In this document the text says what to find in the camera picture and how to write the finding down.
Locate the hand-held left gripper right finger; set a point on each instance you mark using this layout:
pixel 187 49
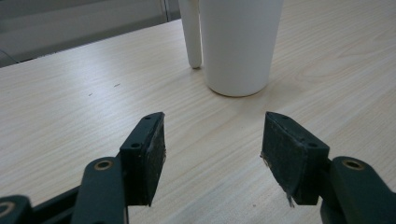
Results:
pixel 292 158

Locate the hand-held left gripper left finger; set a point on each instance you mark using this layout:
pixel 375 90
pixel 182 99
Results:
pixel 141 161

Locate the white cup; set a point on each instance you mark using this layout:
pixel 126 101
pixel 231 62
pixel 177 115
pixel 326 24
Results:
pixel 239 46

